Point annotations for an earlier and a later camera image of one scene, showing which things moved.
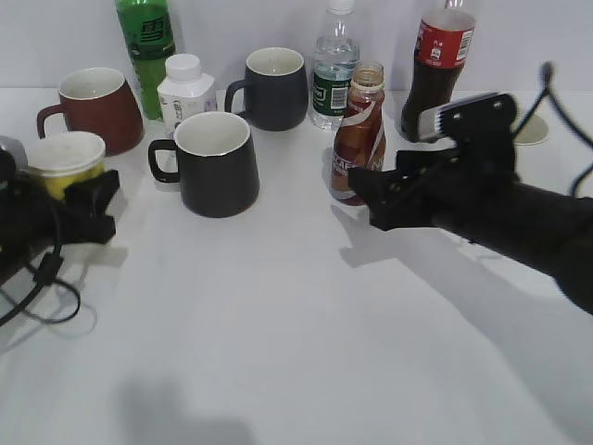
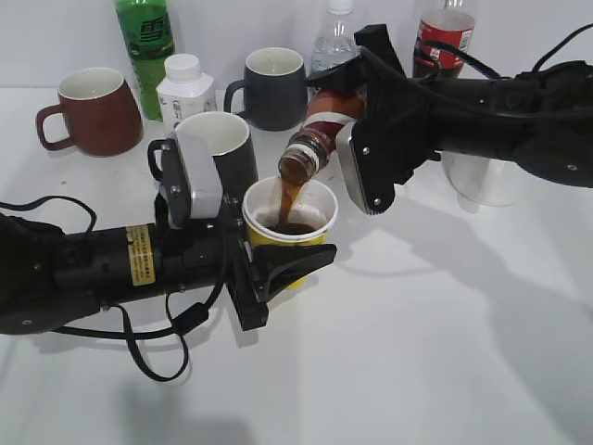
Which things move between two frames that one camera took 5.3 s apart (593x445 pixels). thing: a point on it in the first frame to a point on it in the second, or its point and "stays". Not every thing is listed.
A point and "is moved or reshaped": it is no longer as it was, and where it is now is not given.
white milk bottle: [184, 91] stays
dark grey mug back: [276, 90] stays
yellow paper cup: [60, 160] to [315, 211]
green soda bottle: [148, 25] stays
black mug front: [216, 164] stays
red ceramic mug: [99, 102] stays
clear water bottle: [336, 51] stays
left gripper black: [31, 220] to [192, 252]
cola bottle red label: [444, 38] stays
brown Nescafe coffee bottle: [360, 135] is moved or reshaped
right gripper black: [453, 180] to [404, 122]
